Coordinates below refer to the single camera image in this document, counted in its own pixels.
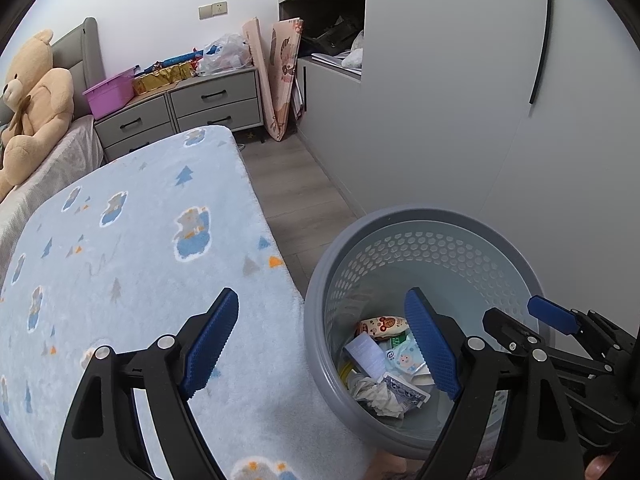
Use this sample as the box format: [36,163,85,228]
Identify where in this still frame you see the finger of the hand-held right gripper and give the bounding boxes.
[481,307,606,381]
[527,296,632,356]

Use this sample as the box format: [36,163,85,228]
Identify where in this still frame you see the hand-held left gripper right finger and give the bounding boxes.
[404,287,586,480]

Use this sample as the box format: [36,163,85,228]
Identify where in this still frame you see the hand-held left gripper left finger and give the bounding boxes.
[54,287,241,480]

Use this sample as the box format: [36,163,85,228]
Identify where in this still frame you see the light blue tissue packet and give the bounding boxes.
[385,332,426,373]

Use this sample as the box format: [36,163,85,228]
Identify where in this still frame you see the purple toothpaste box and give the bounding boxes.
[381,372,432,409]

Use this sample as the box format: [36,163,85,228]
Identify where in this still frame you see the beige red snack packet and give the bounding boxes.
[356,315,412,339]

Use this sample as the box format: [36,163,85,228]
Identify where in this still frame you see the white paper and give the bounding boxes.
[349,374,407,418]

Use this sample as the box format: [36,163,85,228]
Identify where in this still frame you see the grey perforated plastic wastebasket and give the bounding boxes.
[303,205,558,461]

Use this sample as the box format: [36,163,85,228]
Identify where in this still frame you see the person's right hand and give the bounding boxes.
[585,452,621,480]

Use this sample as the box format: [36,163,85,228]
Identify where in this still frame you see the bed with beige sheet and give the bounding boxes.
[0,114,107,271]

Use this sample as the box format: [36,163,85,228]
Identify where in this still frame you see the white built-in wardrobe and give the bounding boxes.
[276,0,640,341]

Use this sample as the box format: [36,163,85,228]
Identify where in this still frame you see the grey four-drawer cabinet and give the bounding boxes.
[94,66,265,163]

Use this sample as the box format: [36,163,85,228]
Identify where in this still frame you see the purple plastic bin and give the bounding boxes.
[81,64,141,118]

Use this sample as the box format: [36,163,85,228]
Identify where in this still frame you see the gold gift box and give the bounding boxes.
[131,61,195,96]

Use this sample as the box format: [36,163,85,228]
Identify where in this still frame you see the plain pink board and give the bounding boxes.
[242,17,281,133]

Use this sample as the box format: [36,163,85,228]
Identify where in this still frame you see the pink printed folded mat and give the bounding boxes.
[262,19,305,141]

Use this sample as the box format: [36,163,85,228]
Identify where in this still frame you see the blue wrapping paper roll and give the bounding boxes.
[141,47,211,73]

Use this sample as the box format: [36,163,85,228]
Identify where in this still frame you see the clear plastic bag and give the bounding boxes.
[196,33,253,76]

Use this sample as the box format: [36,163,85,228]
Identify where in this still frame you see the large beige teddy bear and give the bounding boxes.
[0,29,76,201]

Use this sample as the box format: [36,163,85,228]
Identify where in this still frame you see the stack of papers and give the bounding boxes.
[311,50,362,76]

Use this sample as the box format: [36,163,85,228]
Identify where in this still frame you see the white soft cloth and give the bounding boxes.
[341,30,366,68]

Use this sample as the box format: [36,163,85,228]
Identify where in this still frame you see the grey padded bed headboard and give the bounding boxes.
[50,16,106,118]

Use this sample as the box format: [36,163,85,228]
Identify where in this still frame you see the dark clothes pile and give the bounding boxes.
[302,14,366,56]

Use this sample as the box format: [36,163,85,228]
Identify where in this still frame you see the black thin frame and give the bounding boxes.
[291,65,308,121]

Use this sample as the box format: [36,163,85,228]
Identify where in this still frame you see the black wardrobe handle strip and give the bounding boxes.
[529,0,555,106]

